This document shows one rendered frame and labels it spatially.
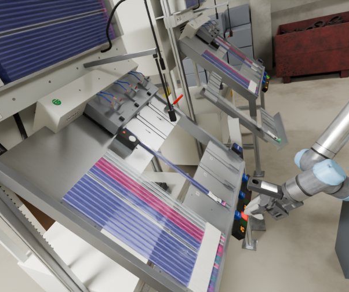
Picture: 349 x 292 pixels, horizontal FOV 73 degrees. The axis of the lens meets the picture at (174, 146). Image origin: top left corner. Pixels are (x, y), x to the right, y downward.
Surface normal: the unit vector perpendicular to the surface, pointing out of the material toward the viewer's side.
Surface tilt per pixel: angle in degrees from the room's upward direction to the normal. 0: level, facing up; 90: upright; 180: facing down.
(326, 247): 0
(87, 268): 0
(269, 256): 0
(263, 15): 90
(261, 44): 90
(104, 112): 48
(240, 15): 90
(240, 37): 90
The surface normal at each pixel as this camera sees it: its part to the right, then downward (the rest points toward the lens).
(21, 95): 0.90, 0.00
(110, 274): -0.25, -0.82
